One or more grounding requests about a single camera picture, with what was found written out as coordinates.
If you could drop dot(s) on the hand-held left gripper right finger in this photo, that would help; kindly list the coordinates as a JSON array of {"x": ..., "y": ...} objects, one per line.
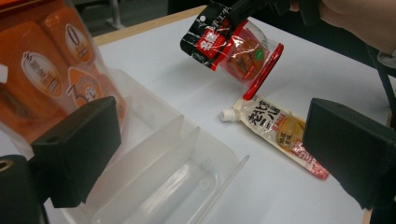
[{"x": 348, "y": 152}]

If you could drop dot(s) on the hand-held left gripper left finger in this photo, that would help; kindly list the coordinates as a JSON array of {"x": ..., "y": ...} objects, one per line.
[{"x": 77, "y": 149}]

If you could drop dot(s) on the black and red snack packet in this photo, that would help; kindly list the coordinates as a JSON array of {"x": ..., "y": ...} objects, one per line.
[{"x": 236, "y": 56}]

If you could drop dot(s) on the white spouted sauce pouch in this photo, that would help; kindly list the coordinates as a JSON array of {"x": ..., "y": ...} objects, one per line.
[{"x": 274, "y": 127}]

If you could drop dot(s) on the large orange snack packet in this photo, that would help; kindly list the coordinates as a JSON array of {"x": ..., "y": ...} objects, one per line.
[{"x": 43, "y": 71}]

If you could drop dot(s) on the translucent plastic container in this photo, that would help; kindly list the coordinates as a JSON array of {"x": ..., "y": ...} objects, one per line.
[{"x": 174, "y": 174}]

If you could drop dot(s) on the grey metal stand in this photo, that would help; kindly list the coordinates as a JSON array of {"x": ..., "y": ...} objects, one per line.
[{"x": 115, "y": 14}]

